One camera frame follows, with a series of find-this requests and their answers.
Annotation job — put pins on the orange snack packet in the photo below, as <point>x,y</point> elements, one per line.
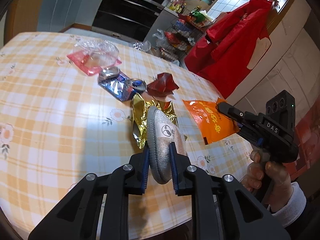
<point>213,125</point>

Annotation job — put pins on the wire storage rack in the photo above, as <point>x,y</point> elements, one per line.
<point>175,42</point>

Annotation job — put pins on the gold foil wrapper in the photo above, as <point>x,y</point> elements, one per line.
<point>140,108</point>

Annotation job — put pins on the crushed blue can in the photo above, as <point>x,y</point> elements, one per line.
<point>119,85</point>

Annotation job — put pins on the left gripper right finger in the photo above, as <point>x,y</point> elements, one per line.
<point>174,171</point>

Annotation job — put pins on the person's right hand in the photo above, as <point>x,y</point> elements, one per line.
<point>270,177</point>

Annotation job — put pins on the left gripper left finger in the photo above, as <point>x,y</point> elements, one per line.
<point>145,169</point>

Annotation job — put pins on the pink clear plastic package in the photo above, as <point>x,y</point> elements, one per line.
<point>92,56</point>

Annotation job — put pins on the grey lower kitchen cabinets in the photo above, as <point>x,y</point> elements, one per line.
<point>58,15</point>

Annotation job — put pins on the red hanging apron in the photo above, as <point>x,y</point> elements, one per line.
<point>232,46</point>

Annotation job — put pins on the black oven stove unit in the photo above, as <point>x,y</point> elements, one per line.
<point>130,19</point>

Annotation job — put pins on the white sleeve cuff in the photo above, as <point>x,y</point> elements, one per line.
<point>294,207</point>

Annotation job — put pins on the plastic bags on floor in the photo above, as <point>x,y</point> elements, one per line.
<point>147,45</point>

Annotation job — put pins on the dark red wrapper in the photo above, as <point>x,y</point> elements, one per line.
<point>163,86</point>

